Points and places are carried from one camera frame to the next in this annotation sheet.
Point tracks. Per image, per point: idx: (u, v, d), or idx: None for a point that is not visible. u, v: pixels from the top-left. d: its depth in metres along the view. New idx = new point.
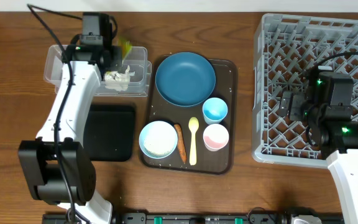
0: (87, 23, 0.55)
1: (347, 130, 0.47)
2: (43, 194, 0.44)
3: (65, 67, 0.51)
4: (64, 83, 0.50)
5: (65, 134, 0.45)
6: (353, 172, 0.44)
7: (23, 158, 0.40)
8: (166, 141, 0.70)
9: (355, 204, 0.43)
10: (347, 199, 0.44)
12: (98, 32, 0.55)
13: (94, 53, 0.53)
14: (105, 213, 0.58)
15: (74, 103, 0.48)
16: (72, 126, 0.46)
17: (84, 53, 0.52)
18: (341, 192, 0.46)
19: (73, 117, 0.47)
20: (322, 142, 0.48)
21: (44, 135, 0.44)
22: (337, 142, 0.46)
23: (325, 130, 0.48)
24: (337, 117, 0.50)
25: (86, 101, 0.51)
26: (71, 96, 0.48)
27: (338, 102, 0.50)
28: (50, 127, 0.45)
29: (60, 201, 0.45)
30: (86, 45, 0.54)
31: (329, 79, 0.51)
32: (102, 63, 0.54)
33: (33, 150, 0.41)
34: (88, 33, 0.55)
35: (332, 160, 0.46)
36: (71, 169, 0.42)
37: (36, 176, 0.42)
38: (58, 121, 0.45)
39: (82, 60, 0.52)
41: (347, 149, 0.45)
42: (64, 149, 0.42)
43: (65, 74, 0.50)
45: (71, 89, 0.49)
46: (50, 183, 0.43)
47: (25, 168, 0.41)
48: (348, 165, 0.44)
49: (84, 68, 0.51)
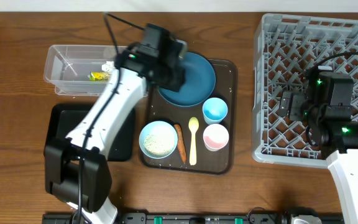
0: (148, 35, 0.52)
1: (348, 130, 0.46)
2: (56, 192, 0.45)
3: (115, 72, 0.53)
4: (109, 89, 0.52)
5: (94, 143, 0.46)
6: (353, 172, 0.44)
7: (50, 154, 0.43)
8: (166, 140, 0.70)
9: (354, 204, 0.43)
10: (347, 198, 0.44)
12: (156, 45, 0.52)
13: (146, 66, 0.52)
14: (109, 219, 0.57)
15: (112, 114, 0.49)
16: (103, 136, 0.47)
17: (135, 63, 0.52)
18: (341, 191, 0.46)
19: (107, 128, 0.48)
20: (322, 142, 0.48)
21: (74, 137, 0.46)
22: (337, 142, 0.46)
23: (325, 130, 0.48)
24: (336, 117, 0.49)
25: (123, 112, 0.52)
26: (112, 105, 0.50)
27: (339, 102, 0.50)
28: (82, 131, 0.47)
29: (69, 203, 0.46)
30: (141, 55, 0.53)
31: (329, 79, 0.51)
32: (152, 77, 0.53)
33: (60, 150, 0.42)
34: (145, 44, 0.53)
35: (332, 160, 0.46)
36: (89, 180, 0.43)
37: (55, 174, 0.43)
38: (91, 127, 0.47)
39: (132, 70, 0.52)
41: (347, 149, 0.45)
42: (89, 158, 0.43)
43: (114, 79, 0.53)
45: (114, 97, 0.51)
46: (64, 184, 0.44)
47: (48, 164, 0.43)
48: (347, 165, 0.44)
49: (132, 80, 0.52)
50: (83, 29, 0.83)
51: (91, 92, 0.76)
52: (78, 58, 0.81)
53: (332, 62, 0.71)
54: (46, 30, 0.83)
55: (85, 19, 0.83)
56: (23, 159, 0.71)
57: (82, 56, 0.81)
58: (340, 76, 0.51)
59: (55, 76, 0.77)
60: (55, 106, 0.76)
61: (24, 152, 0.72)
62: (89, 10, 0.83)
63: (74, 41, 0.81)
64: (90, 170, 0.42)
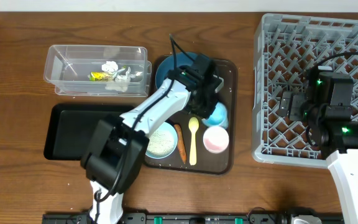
0: (199, 61, 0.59)
1: (347, 130, 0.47)
2: (91, 165, 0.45)
3: (166, 81, 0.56)
4: (160, 92, 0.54)
5: (142, 127, 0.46)
6: (353, 172, 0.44)
7: (101, 126, 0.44)
8: (166, 140, 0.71)
9: (354, 204, 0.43)
10: (346, 198, 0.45)
12: (204, 71, 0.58)
13: (193, 84, 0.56)
14: (115, 217, 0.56)
15: (162, 109, 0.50)
16: (150, 125, 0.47)
17: (184, 79, 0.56)
18: (341, 191, 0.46)
19: (154, 118, 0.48)
20: (322, 142, 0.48)
21: (126, 118, 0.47)
22: (337, 140, 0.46)
23: (325, 130, 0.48)
24: (336, 117, 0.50)
25: (166, 116, 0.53)
26: (163, 104, 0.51)
27: (340, 103, 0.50)
28: (133, 115, 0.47)
29: (100, 180, 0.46)
30: (191, 76, 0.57)
31: (329, 79, 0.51)
32: (194, 95, 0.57)
33: (111, 124, 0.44)
34: (194, 69, 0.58)
35: (332, 160, 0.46)
36: (128, 159, 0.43)
37: (98, 145, 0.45)
38: (142, 114, 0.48)
39: (181, 84, 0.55)
41: (347, 149, 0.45)
42: (135, 139, 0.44)
43: (165, 86, 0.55)
45: (163, 98, 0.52)
46: (102, 159, 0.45)
47: (96, 135, 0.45)
48: (347, 165, 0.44)
49: (181, 92, 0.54)
50: (83, 29, 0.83)
51: (91, 92, 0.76)
52: (78, 58, 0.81)
53: (332, 62, 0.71)
54: (46, 30, 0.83)
55: (84, 19, 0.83)
56: (23, 160, 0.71)
57: (82, 56, 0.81)
58: (342, 77, 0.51)
59: (55, 76, 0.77)
60: (55, 106, 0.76)
61: (25, 152, 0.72)
62: (89, 9, 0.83)
63: (74, 41, 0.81)
64: (133, 150, 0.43)
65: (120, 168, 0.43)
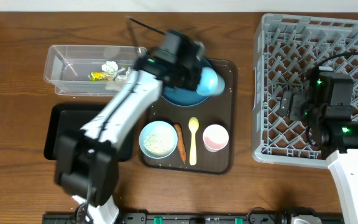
0: (168, 39, 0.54)
1: (348, 130, 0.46)
2: (64, 183, 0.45)
3: (133, 74, 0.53)
4: (126, 88, 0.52)
5: (108, 136, 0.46)
6: (353, 172, 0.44)
7: (64, 143, 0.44)
8: (166, 140, 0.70)
9: (355, 204, 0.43)
10: (346, 197, 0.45)
12: (174, 51, 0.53)
13: (162, 70, 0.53)
14: (110, 218, 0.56)
15: (127, 109, 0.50)
16: (117, 130, 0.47)
17: (153, 66, 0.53)
18: (340, 190, 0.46)
19: (121, 123, 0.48)
20: (322, 142, 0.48)
21: (89, 129, 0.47)
22: (337, 141, 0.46)
23: (325, 130, 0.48)
24: (337, 117, 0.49)
25: (137, 112, 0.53)
26: (128, 102, 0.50)
27: (340, 104, 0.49)
28: (97, 124, 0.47)
29: (78, 195, 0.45)
30: (159, 60, 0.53)
31: (329, 79, 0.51)
32: (167, 81, 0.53)
33: (74, 140, 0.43)
34: (164, 49, 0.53)
35: (332, 160, 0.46)
36: (98, 172, 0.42)
37: (66, 163, 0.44)
38: (106, 122, 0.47)
39: (150, 73, 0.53)
41: (347, 149, 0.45)
42: (101, 150, 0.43)
43: (130, 79, 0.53)
45: (130, 96, 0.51)
46: (73, 177, 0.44)
47: (62, 154, 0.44)
48: (347, 165, 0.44)
49: (150, 83, 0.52)
50: (83, 29, 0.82)
51: (91, 92, 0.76)
52: (78, 58, 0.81)
53: (332, 62, 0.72)
54: (46, 30, 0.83)
55: (85, 19, 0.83)
56: (23, 160, 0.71)
57: (82, 56, 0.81)
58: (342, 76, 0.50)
59: (55, 76, 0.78)
60: (55, 106, 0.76)
61: (24, 152, 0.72)
62: (89, 9, 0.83)
63: (74, 41, 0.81)
64: (100, 162, 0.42)
65: (91, 183, 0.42)
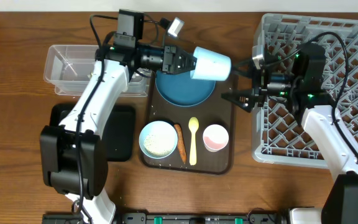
0: (122, 22, 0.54)
1: (312, 96, 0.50)
2: (55, 182, 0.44)
3: (97, 64, 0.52)
4: (94, 79, 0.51)
5: (87, 127, 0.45)
6: (322, 117, 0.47)
7: (44, 142, 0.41)
8: (167, 140, 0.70)
9: (331, 143, 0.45)
10: (323, 142, 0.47)
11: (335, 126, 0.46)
12: (132, 33, 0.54)
13: (127, 55, 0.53)
14: (109, 214, 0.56)
15: (99, 98, 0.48)
16: (95, 119, 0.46)
17: (117, 53, 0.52)
18: (318, 139, 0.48)
19: (97, 112, 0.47)
20: (294, 112, 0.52)
21: (66, 124, 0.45)
22: (305, 104, 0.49)
23: (296, 101, 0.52)
24: (310, 91, 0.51)
25: (111, 99, 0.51)
26: (99, 91, 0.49)
27: (312, 78, 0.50)
28: (74, 117, 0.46)
29: (71, 191, 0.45)
30: (119, 46, 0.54)
31: (304, 55, 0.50)
32: (133, 65, 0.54)
33: (54, 136, 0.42)
34: (122, 33, 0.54)
35: (304, 117, 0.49)
36: (86, 160, 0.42)
37: (51, 162, 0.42)
38: (82, 112, 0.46)
39: (114, 60, 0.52)
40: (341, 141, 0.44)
41: (314, 106, 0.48)
42: (84, 140, 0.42)
43: (97, 70, 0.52)
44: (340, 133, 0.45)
45: (100, 85, 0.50)
46: (62, 173, 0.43)
47: (43, 154, 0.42)
48: (316, 112, 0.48)
49: (116, 68, 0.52)
50: (83, 29, 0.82)
51: None
52: (78, 58, 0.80)
53: (332, 62, 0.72)
54: (46, 30, 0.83)
55: (85, 19, 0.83)
56: (23, 160, 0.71)
57: (82, 56, 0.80)
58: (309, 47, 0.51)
59: (55, 76, 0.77)
60: (55, 106, 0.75)
61: (24, 152, 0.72)
62: (89, 9, 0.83)
63: (74, 41, 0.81)
64: (87, 152, 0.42)
65: (82, 173, 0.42)
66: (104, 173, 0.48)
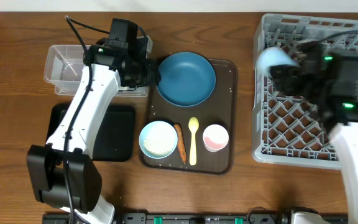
0: (114, 30, 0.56)
1: (352, 106, 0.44)
2: (47, 198, 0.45)
3: (85, 70, 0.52)
4: (82, 87, 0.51)
5: (75, 144, 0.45)
6: (356, 143, 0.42)
7: (32, 162, 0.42)
8: (167, 141, 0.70)
9: None
10: (350, 172, 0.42)
11: None
12: (124, 38, 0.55)
13: (117, 57, 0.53)
14: (107, 216, 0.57)
15: (89, 110, 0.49)
16: (83, 135, 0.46)
17: (106, 57, 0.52)
18: (344, 164, 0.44)
19: (86, 127, 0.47)
20: (327, 119, 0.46)
21: (54, 142, 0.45)
22: (340, 115, 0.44)
23: (329, 106, 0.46)
24: (344, 96, 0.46)
25: (102, 108, 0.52)
26: (87, 102, 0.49)
27: (343, 83, 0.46)
28: (61, 134, 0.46)
29: (64, 206, 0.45)
30: (111, 49, 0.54)
31: (338, 56, 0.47)
32: (123, 68, 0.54)
33: (40, 157, 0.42)
34: (114, 38, 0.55)
35: (334, 133, 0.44)
36: (75, 180, 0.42)
37: (41, 182, 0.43)
38: (69, 129, 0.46)
39: (104, 64, 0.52)
40: None
41: (351, 121, 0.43)
42: (72, 160, 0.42)
43: (85, 78, 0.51)
44: None
45: (89, 94, 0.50)
46: (54, 190, 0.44)
47: (33, 174, 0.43)
48: (351, 137, 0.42)
49: (105, 75, 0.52)
50: (83, 29, 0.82)
51: None
52: (78, 58, 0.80)
53: None
54: (46, 30, 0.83)
55: (86, 19, 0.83)
56: (23, 160, 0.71)
57: (81, 56, 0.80)
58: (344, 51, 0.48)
59: (55, 76, 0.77)
60: (55, 106, 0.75)
61: (24, 152, 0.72)
62: (89, 10, 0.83)
63: (74, 41, 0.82)
64: (75, 172, 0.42)
65: (72, 192, 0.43)
66: (97, 186, 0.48)
